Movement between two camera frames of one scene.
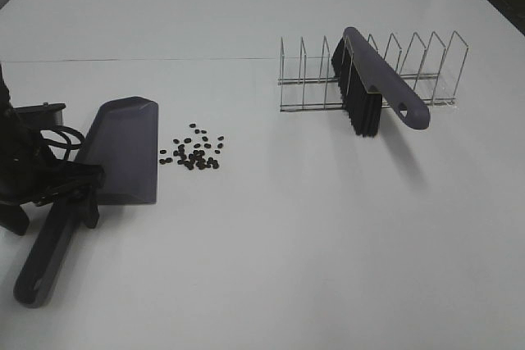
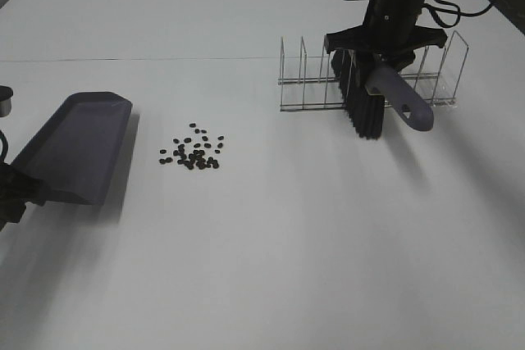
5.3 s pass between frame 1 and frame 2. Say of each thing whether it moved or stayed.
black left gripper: moved
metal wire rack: stayed
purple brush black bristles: stayed
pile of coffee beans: stayed
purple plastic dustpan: moved
